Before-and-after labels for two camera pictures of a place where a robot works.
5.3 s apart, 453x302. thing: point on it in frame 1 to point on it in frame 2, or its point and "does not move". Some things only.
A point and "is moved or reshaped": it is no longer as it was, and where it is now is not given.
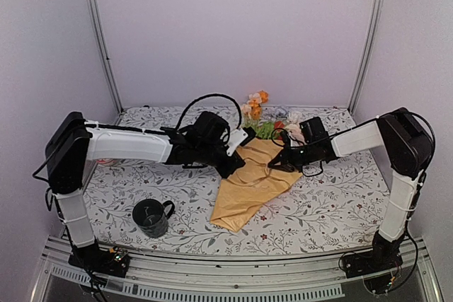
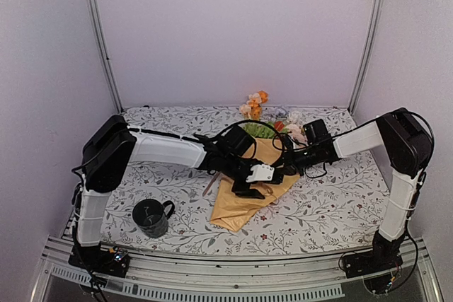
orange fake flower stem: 255,105 does not move
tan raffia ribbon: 266,172 is moved or reshaped
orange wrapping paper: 279,124 does not move
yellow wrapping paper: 244,193 does not move
